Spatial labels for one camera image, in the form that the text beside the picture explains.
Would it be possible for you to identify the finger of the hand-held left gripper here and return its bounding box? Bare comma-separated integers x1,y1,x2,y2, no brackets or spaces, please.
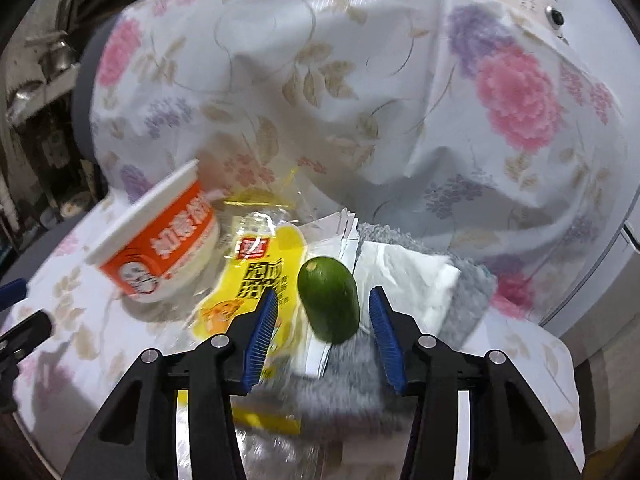
0,278,28,312
0,310,53,361

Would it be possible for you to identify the orange instant noodle cup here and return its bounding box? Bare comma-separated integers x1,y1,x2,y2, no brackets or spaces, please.
84,159,221,303

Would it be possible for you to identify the metal pot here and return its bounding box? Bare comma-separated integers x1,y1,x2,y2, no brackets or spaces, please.
39,34,81,77

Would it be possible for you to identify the grey towel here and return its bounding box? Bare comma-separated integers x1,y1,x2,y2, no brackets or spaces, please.
295,222,496,426

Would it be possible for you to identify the white folded paper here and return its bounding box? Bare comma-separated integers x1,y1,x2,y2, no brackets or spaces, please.
300,207,362,281

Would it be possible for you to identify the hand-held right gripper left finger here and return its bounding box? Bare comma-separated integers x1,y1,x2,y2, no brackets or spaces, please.
62,287,280,480

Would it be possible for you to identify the white rice cooker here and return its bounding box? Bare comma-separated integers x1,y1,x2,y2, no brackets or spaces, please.
480,0,571,46

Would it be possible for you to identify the yellow plastic snack bag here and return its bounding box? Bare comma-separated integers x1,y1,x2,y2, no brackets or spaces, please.
192,187,313,436

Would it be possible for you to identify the floral printed cloth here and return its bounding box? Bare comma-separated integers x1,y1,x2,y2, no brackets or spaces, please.
12,0,626,480

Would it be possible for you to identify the white tissue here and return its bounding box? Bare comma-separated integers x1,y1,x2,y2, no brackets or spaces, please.
352,240,463,336

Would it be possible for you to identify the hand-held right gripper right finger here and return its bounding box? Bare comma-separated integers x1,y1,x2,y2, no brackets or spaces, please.
368,286,583,480

